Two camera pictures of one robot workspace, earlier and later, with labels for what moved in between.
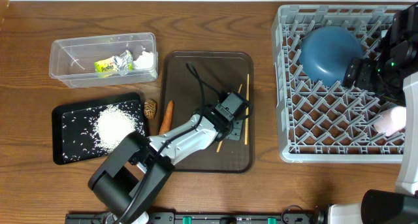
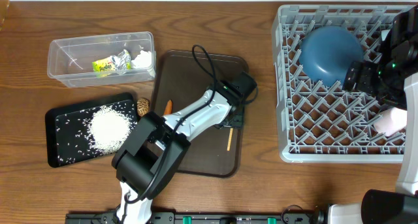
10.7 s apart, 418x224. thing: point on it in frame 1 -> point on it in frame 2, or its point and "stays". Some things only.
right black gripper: (366, 68) stays
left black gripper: (238, 136) -> (240, 124)
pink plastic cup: (392, 121) stays
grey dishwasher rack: (322, 123) stays
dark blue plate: (325, 52) stays
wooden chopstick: (245, 136) -> (230, 139)
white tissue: (144, 61) stays
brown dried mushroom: (150, 107) -> (142, 106)
